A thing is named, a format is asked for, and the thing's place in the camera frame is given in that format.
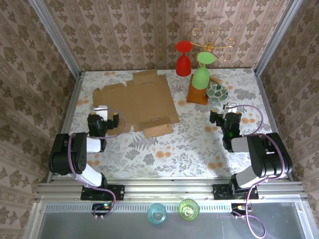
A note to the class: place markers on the brown cardboard paper box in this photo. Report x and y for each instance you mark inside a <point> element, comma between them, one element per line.
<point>149,99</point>

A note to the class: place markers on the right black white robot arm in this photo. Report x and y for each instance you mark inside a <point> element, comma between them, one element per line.
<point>269,159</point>

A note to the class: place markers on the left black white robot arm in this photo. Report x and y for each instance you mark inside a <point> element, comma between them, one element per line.
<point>62,156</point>

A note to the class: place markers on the leaf pattern ceramic bowl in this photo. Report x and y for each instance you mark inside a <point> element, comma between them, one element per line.
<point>217,93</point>

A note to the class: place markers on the orange-brown wooden rack base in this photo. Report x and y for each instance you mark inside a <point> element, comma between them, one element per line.
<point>195,95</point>

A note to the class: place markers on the green plastic wine glass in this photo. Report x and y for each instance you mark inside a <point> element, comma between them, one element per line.
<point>200,78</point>

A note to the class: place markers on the floral patterned table cover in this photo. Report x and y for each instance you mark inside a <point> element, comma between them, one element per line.
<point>139,164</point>

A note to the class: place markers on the red plastic wine glass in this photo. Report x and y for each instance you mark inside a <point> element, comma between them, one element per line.
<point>183,66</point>

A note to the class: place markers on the left small circuit board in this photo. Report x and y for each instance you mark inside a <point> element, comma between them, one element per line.
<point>99,207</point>

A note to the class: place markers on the small circuit board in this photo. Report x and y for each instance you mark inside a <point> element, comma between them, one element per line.
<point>99,207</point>
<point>236,207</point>

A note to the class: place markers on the right small circuit board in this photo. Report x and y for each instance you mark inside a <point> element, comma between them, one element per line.
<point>236,207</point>

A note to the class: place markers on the green glass cup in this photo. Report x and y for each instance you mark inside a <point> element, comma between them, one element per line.
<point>188,209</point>

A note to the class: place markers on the blue glass cup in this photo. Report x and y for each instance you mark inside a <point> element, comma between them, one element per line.
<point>157,214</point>

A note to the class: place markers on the grey metal tray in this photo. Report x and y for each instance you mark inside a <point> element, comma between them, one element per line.
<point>124,229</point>

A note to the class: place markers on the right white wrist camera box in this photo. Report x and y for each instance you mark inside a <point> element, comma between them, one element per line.
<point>229,107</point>

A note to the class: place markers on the aluminium table side rail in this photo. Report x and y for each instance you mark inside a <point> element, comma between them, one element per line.
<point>266,99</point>
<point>71,99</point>

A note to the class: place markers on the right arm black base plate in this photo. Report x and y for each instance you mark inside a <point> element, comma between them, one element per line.
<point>219,193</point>

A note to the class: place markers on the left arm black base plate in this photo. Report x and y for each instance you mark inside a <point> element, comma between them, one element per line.
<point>117,193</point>

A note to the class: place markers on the long aluminium mounting rail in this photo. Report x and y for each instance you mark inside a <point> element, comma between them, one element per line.
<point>162,189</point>

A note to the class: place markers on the aluminium frame post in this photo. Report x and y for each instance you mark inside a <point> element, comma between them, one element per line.
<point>58,37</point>
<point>277,37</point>

